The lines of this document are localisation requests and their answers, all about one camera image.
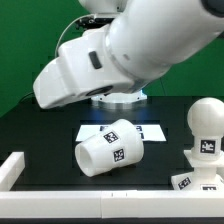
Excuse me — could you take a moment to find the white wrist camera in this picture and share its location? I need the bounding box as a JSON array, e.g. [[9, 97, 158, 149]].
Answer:
[[33, 58, 113, 109]]

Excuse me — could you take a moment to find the white marker sheet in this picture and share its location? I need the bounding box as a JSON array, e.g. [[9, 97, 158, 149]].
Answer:
[[75, 124, 166, 142]]

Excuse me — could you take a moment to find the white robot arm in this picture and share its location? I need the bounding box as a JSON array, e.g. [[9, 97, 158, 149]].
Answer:
[[57, 0, 224, 105]]

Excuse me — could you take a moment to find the grey camera cable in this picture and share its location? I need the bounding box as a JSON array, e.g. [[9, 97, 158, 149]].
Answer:
[[54, 14, 91, 58]]

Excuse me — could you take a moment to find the white lamp bulb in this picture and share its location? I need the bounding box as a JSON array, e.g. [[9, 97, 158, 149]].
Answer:
[[187, 98, 224, 161]]

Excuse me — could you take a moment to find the black camera stand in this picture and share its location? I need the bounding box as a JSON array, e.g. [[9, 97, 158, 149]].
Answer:
[[75, 17, 113, 30]]

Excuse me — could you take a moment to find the white lamp shade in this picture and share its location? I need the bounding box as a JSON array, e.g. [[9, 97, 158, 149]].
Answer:
[[75, 119, 144, 177]]

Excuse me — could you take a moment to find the white lamp base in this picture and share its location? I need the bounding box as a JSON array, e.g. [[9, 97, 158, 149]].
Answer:
[[171, 150, 224, 192]]

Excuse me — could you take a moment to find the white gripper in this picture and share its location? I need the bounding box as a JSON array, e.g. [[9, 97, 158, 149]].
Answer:
[[59, 25, 133, 97]]

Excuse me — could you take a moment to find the black cable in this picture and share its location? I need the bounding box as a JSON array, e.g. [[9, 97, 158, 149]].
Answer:
[[18, 91, 36, 104]]

